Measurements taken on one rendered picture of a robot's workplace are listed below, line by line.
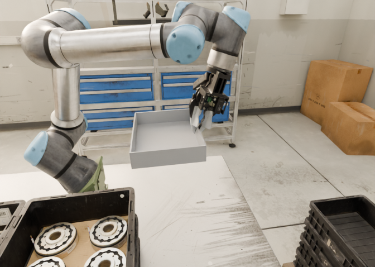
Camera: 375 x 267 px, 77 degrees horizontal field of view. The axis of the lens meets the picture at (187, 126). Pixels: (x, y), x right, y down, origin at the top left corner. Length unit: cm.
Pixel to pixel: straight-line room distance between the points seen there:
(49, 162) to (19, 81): 269
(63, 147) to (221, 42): 67
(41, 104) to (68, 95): 270
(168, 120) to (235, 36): 39
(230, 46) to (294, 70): 322
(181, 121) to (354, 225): 99
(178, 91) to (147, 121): 157
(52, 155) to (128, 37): 56
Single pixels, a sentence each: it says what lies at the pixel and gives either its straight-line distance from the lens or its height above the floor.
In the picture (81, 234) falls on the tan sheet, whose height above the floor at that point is 83.
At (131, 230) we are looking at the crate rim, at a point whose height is 93.
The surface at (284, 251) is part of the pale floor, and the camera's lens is 187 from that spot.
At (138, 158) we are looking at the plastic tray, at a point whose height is 107.
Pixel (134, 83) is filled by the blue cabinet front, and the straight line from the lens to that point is 238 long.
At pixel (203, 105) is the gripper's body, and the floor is 118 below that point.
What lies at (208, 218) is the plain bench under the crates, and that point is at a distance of 98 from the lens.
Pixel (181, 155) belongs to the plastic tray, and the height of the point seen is 107.
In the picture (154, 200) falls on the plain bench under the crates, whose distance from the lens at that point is 105.
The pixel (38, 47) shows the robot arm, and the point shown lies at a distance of 68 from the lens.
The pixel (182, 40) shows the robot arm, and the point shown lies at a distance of 50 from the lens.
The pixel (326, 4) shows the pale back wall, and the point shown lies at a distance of 391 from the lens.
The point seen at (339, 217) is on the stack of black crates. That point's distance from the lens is 148.
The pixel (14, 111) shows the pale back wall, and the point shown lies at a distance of 378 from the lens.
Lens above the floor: 141
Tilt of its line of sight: 26 degrees down
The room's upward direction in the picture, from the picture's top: straight up
